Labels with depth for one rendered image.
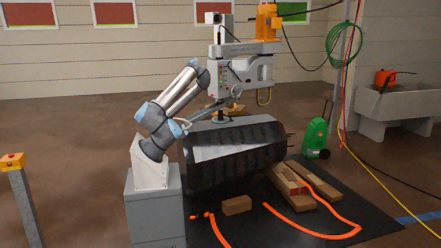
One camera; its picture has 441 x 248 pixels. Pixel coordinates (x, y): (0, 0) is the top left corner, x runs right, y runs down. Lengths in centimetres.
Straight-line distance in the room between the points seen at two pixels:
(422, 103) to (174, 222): 454
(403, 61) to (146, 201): 512
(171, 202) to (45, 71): 790
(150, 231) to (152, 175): 45
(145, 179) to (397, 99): 425
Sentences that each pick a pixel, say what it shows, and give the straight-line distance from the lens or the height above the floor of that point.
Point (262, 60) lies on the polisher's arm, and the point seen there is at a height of 152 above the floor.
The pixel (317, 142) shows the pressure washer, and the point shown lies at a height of 26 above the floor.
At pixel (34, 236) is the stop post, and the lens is 269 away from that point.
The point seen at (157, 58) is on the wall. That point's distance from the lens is 899.
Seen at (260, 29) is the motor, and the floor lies 186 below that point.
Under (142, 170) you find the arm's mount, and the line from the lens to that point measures 197.
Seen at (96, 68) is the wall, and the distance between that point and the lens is 919.
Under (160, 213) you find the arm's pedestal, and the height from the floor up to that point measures 65.
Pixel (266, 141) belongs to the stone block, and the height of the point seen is 68.
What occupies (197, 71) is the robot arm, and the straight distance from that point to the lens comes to 227.
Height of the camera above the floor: 192
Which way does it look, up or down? 20 degrees down
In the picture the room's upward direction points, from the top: 1 degrees counter-clockwise
